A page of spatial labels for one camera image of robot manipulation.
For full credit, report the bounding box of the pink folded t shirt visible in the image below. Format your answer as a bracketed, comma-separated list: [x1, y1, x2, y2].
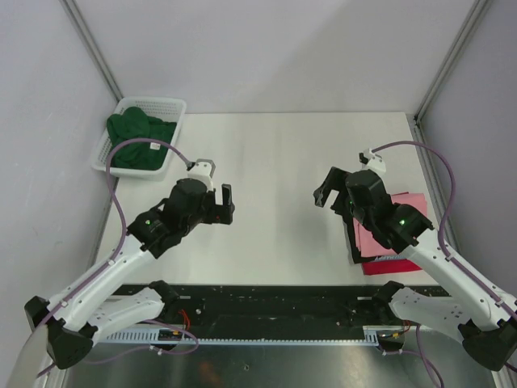
[354, 192, 428, 263]

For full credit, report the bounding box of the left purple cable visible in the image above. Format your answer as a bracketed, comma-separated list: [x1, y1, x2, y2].
[36, 137, 195, 379]

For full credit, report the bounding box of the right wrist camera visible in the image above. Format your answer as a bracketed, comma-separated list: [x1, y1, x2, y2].
[359, 148, 386, 177]

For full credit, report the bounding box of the aluminium frame post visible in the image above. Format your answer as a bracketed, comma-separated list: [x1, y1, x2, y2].
[413, 0, 494, 124]
[60, 0, 124, 102]

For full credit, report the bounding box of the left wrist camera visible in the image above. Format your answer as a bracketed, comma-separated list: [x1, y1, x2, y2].
[187, 158, 216, 191]

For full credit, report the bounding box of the left aluminium frame post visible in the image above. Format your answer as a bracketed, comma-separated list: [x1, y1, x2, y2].
[60, 0, 124, 102]

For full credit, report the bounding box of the right aluminium frame post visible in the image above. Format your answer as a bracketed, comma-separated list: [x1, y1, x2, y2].
[413, 0, 494, 124]

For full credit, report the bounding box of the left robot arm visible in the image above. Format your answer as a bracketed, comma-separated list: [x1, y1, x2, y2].
[24, 178, 235, 369]

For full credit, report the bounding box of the black folded t shirt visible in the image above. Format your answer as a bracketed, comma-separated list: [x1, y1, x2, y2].
[343, 221, 363, 264]

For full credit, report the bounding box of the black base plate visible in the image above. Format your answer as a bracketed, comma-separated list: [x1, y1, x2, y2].
[158, 285, 405, 340]

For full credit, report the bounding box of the grey cable duct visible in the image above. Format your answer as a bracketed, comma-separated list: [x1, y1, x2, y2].
[96, 325, 409, 347]

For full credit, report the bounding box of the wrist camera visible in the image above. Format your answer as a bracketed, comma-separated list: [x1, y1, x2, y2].
[359, 148, 386, 177]
[187, 158, 216, 191]

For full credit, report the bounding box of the green t shirt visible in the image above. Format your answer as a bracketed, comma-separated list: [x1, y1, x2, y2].
[107, 107, 177, 171]

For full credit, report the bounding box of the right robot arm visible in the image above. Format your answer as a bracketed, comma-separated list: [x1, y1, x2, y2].
[313, 167, 516, 371]

